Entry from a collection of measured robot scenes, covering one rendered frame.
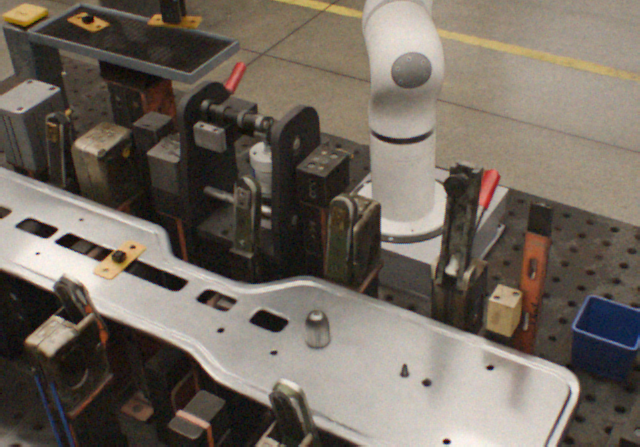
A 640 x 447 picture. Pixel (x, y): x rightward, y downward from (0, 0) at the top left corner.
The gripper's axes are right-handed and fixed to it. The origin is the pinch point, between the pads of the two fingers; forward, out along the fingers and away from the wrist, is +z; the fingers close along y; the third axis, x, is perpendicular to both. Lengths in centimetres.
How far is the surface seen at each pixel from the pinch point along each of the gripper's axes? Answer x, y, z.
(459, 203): 50, 34, 8
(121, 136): -5.8, 14.4, 16.3
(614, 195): 90, -137, 124
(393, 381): 45, 50, 24
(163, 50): -3.1, -0.4, 8.2
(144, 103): -7.8, 0.7, 18.2
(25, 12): -35.0, -11.3, 8.2
